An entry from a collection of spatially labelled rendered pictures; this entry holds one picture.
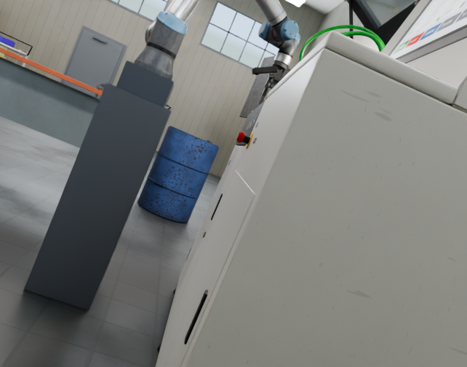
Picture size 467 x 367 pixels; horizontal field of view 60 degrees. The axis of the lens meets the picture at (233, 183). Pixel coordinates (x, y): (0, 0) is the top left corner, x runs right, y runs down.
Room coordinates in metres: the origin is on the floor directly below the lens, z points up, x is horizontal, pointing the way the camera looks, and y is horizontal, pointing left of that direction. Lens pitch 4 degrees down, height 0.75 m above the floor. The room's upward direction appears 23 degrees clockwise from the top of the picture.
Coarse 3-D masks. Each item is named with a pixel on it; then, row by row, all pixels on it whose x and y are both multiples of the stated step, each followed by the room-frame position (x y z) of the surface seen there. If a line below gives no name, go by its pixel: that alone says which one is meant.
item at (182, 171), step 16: (176, 128) 3.48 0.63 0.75; (176, 144) 3.43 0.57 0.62; (192, 144) 3.42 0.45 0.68; (208, 144) 3.48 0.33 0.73; (160, 160) 3.49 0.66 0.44; (176, 160) 3.42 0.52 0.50; (192, 160) 3.44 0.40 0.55; (208, 160) 3.54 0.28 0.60; (160, 176) 3.45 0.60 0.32; (176, 176) 3.42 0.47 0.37; (192, 176) 3.47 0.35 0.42; (144, 192) 3.52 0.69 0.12; (160, 192) 3.43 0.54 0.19; (176, 192) 3.43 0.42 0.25; (192, 192) 3.51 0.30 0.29; (144, 208) 3.47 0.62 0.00; (160, 208) 3.42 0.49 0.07; (176, 208) 3.45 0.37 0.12; (192, 208) 3.61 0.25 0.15
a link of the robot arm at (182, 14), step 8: (176, 0) 1.65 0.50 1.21; (184, 0) 1.65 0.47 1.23; (192, 0) 1.66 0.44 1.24; (168, 8) 1.65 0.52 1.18; (176, 8) 1.64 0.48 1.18; (184, 8) 1.65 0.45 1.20; (192, 8) 1.68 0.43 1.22; (176, 16) 1.64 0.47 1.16; (184, 16) 1.66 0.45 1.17; (152, 24) 1.62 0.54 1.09
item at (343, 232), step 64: (320, 64) 0.63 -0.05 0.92; (448, 64) 0.75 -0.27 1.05; (256, 128) 1.20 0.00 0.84; (320, 128) 0.63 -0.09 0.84; (384, 128) 0.64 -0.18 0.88; (448, 128) 0.65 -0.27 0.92; (256, 192) 0.67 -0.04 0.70; (320, 192) 0.64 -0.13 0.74; (384, 192) 0.64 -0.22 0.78; (448, 192) 0.65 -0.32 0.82; (256, 256) 0.63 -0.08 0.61; (320, 256) 0.64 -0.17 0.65; (384, 256) 0.65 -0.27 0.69; (448, 256) 0.65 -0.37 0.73; (192, 320) 0.72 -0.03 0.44; (256, 320) 0.64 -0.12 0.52; (320, 320) 0.64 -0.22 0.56; (384, 320) 0.65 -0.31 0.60; (448, 320) 0.66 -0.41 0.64
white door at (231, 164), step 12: (240, 156) 1.36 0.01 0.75; (228, 168) 1.72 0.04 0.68; (228, 180) 1.43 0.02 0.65; (216, 192) 1.89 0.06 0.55; (216, 204) 1.54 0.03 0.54; (204, 228) 1.62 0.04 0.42; (192, 252) 1.77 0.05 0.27; (192, 264) 1.44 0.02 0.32; (180, 276) 1.88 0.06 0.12; (180, 288) 1.51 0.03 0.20; (168, 324) 1.36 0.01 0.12
